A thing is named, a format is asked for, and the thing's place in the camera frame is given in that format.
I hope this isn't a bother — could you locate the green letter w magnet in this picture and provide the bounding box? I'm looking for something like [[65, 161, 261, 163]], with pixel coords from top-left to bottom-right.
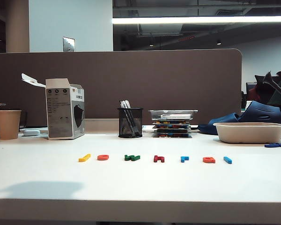
[[124, 154, 141, 162]]

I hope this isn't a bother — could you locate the yellow letter j magnet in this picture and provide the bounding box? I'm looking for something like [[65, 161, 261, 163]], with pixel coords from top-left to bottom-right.
[[78, 153, 91, 163]]

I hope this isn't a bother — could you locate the silver capped black pen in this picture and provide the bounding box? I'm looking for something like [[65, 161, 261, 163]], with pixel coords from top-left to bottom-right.
[[119, 100, 133, 128], [123, 100, 139, 136]]

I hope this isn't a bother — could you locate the black mesh pen holder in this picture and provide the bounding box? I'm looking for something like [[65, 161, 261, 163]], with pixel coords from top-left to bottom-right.
[[118, 107, 144, 139]]

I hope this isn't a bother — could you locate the brown desk partition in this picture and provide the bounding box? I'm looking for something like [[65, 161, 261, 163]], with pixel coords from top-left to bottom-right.
[[0, 48, 243, 128]]

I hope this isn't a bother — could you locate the white grey mask box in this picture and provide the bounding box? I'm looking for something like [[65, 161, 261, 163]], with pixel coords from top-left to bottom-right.
[[21, 73, 86, 141]]

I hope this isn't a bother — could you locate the navy blue slipper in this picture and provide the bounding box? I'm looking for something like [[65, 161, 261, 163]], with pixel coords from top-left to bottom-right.
[[239, 100, 281, 124], [197, 112, 241, 135]]

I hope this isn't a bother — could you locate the beige pulp bowl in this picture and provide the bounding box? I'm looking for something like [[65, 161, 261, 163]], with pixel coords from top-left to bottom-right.
[[213, 122, 281, 144]]

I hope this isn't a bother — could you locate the ceiling light strip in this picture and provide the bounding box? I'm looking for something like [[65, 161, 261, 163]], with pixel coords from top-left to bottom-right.
[[111, 15, 281, 24]]

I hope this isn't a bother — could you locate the small white case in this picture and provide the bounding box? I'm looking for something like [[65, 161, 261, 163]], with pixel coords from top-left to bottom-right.
[[22, 128, 41, 137]]

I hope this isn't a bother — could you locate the black office chair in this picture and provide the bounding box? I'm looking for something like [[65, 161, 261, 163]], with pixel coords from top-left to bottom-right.
[[254, 75, 279, 105]]

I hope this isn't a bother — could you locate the brown paper cup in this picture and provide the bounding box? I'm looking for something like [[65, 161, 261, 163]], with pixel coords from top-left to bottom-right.
[[0, 110, 22, 140]]

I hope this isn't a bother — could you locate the person in green shirt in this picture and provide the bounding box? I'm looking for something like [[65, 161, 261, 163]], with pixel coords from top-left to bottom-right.
[[268, 70, 281, 111]]

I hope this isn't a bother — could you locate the metal wall plate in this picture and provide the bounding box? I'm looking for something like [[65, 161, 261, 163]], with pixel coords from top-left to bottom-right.
[[62, 37, 75, 52]]

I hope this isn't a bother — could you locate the dark grey angled handle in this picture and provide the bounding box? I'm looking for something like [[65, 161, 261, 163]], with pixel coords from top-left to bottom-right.
[[263, 71, 281, 98]]

